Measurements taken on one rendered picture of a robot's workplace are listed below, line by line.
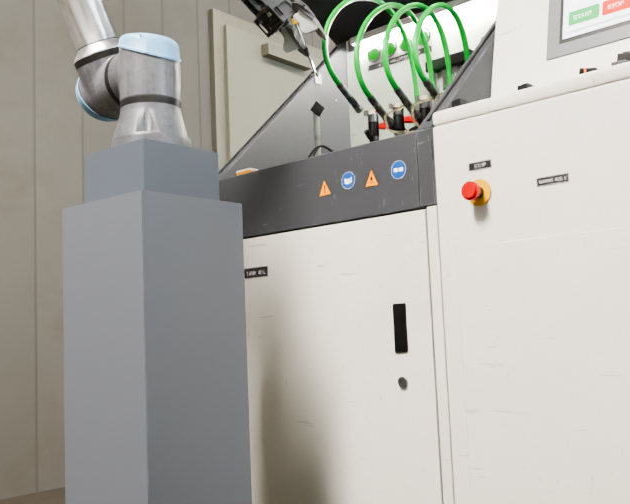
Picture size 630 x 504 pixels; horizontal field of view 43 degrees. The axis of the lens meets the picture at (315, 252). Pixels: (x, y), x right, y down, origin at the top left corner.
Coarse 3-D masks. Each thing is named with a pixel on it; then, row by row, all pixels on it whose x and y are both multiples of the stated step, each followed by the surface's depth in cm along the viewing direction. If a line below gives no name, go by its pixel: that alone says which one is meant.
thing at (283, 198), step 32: (320, 160) 183; (352, 160) 176; (384, 160) 170; (416, 160) 165; (224, 192) 205; (256, 192) 197; (288, 192) 189; (352, 192) 176; (384, 192) 170; (416, 192) 164; (256, 224) 196; (288, 224) 189; (320, 224) 182
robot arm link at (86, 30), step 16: (64, 0) 159; (80, 0) 159; (96, 0) 160; (64, 16) 161; (80, 16) 159; (96, 16) 160; (80, 32) 160; (96, 32) 160; (112, 32) 162; (80, 48) 161; (96, 48) 159; (112, 48) 160; (80, 64) 160; (96, 64) 159; (80, 80) 166; (96, 80) 160; (80, 96) 165; (96, 96) 161; (96, 112) 165; (112, 112) 163
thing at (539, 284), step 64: (512, 0) 185; (512, 64) 179; (576, 64) 168; (448, 128) 160; (512, 128) 150; (576, 128) 141; (448, 192) 159; (512, 192) 149; (576, 192) 141; (448, 256) 158; (512, 256) 148; (576, 256) 140; (448, 320) 157; (512, 320) 148; (576, 320) 140; (448, 384) 157; (512, 384) 147; (576, 384) 139; (512, 448) 147; (576, 448) 138
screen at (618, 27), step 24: (552, 0) 176; (576, 0) 172; (600, 0) 168; (624, 0) 164; (552, 24) 175; (576, 24) 170; (600, 24) 166; (624, 24) 162; (552, 48) 173; (576, 48) 169
